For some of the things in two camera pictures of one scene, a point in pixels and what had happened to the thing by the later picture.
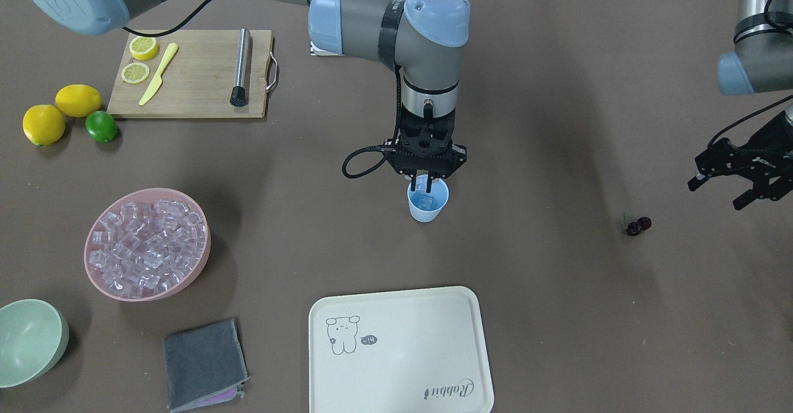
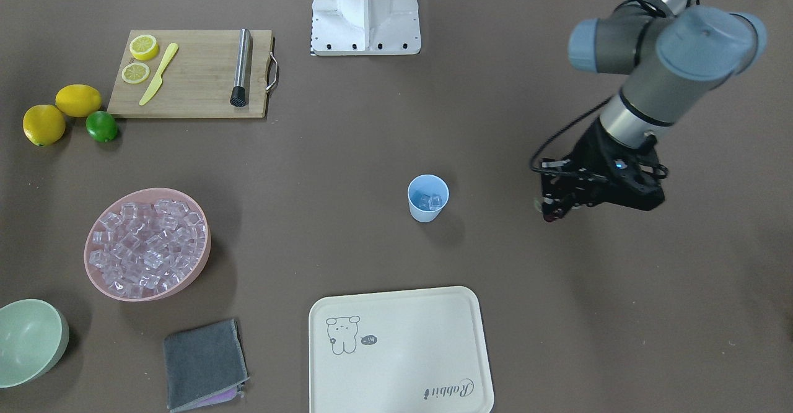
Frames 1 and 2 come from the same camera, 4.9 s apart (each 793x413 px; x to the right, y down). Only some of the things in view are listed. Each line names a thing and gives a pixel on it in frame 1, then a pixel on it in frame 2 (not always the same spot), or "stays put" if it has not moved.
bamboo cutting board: [198, 80] stays put
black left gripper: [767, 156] to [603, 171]
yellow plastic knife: [157, 82] stays put
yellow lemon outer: [43, 124] stays put
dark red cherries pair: [634, 228] to [558, 213]
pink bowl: [147, 244] stays put
